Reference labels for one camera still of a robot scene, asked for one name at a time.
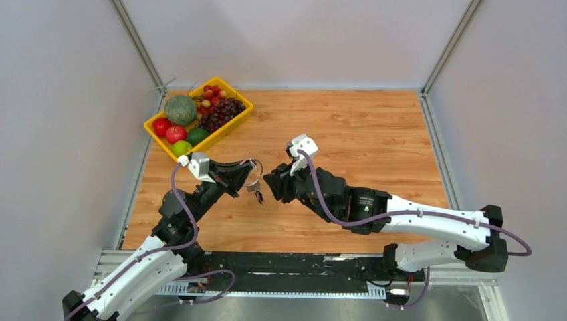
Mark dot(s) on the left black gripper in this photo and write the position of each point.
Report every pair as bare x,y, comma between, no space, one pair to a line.
231,175

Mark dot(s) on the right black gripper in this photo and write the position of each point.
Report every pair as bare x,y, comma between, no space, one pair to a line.
281,181

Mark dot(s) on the silver keyring with keys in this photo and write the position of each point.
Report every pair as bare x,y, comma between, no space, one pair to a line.
254,187

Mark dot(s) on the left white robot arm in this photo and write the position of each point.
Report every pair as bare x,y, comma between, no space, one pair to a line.
171,250

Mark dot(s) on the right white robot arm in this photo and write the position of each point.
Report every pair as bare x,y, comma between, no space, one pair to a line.
472,237

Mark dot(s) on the dark green avocado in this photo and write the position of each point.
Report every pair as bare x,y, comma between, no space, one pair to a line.
196,135

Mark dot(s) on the dark purple grape bunch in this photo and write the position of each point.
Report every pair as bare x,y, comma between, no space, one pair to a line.
225,111

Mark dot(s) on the light green apple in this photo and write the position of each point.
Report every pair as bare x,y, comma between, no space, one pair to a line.
180,148

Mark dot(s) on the red-pink apple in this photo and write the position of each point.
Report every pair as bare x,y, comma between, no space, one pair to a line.
175,134

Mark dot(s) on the green melon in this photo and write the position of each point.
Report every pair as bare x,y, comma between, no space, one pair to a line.
180,110

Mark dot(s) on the yellow plastic tray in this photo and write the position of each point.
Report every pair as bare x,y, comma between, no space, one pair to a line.
198,119

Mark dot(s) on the red apple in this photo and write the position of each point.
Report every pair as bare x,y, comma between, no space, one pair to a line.
161,126

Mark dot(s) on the white zip tie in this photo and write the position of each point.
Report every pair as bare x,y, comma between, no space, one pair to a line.
163,89

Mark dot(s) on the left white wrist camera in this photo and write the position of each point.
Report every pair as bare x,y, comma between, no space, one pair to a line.
198,164

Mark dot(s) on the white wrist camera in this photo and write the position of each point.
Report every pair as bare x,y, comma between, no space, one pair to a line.
198,164
297,149

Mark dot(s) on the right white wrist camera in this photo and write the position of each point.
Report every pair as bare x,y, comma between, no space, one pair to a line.
297,149

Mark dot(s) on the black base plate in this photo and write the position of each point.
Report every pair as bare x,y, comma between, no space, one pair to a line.
296,271

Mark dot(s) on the white slotted cable duct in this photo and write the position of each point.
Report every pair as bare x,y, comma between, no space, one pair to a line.
183,289

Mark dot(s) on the left aluminium frame post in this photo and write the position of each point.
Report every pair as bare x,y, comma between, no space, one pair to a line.
135,38

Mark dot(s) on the aluminium frame post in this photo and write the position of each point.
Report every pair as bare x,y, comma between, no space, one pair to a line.
462,26
135,38

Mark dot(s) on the right aluminium frame post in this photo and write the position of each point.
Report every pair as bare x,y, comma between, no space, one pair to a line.
462,26

